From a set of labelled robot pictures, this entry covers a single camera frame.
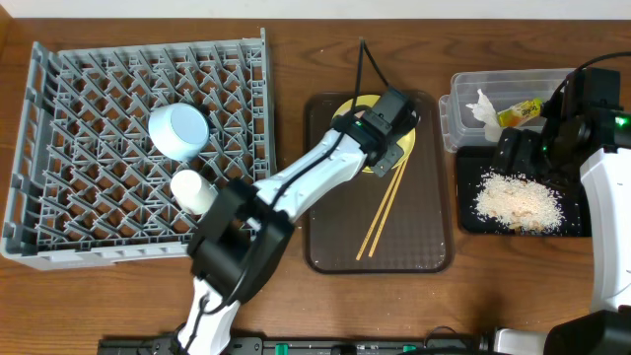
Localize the pile of cooked rice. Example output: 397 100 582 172
473 172 565 232

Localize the white paper cup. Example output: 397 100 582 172
170 170 218 215

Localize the blue bowl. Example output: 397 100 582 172
148 103 210 162

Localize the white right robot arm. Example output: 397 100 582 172
492 111 630 354

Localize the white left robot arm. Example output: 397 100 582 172
173 116 415 354

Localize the black waste tray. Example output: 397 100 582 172
456 146 591 237

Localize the grey dishwasher rack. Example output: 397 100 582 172
1 36 276 270

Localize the yellow plate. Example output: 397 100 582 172
332 95 416 171

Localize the upper wooden chopstick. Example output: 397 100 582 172
355 159 407 261

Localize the yellow green snack wrapper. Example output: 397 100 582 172
497 98 543 127

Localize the dark brown serving tray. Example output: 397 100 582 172
305 91 453 274

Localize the crumpled white tissue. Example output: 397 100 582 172
465 89 503 143

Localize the clear plastic bin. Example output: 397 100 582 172
439 68 571 153

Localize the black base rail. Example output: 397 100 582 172
97 327 496 355

